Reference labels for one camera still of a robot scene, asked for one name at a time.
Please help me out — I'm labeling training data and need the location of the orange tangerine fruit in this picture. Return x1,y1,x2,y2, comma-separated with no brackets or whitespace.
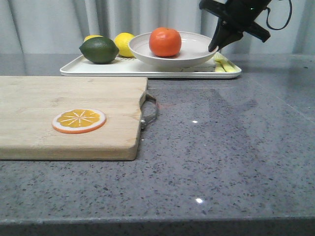
149,27,182,57

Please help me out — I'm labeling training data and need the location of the metal cutting board handle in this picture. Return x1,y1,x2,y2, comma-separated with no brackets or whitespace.
140,93,159,131

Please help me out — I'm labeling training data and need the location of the green lime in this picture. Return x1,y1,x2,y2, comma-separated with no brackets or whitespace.
79,37,119,64

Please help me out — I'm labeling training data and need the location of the yellow lemon right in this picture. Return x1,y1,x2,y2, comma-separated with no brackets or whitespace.
114,32,135,58

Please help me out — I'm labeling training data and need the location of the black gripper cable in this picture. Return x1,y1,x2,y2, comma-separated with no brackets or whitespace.
265,0,293,31

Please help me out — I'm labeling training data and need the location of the orange slice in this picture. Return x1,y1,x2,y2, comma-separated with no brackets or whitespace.
52,108,106,134

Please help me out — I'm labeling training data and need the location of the wooden cutting board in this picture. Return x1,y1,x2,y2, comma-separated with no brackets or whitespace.
0,76,148,160

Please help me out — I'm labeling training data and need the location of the beige round plate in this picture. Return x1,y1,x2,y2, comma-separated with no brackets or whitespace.
129,31,219,68

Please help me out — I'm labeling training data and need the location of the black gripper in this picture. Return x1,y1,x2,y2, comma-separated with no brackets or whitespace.
199,0,270,52

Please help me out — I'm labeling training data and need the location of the grey curtain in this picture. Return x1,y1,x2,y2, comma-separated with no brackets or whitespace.
0,0,315,55

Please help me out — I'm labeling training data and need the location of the yellow lemon behind lime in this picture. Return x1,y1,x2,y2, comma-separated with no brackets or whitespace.
84,34,102,42

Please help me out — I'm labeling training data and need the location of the yellow plastic cutlery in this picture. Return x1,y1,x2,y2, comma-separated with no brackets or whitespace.
214,52,239,73

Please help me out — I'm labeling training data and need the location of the white rectangular bear tray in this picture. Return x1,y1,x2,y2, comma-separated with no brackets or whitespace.
60,56,242,79

